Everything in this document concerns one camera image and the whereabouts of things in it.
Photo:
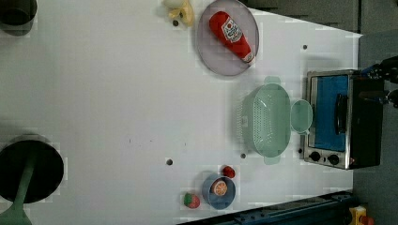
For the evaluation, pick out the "strawberry toy near bowl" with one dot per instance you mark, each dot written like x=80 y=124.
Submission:
x=228 y=172

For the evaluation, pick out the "blue bowl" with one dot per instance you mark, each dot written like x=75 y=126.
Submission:
x=218 y=202

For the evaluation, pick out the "peeled banana toy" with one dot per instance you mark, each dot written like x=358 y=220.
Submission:
x=180 y=9

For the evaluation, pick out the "orange slice toy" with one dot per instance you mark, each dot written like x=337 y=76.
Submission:
x=219 y=187

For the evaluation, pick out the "red plush ketchup bottle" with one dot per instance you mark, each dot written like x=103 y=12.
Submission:
x=228 y=32

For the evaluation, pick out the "strawberry toy with leaves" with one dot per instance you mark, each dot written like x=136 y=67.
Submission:
x=192 y=201

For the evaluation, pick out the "green plastic strainer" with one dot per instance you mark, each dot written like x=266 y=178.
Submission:
x=265 y=120

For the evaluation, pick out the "black round camera base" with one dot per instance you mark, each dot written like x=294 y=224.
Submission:
x=42 y=160

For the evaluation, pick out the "purple round plate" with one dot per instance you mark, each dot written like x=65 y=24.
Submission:
x=215 y=56

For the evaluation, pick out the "yellow red emergency button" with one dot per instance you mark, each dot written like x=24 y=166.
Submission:
x=360 y=217

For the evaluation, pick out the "green cup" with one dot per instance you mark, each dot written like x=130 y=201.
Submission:
x=301 y=117

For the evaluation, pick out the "black cylinder post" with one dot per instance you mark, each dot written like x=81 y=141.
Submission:
x=17 y=12

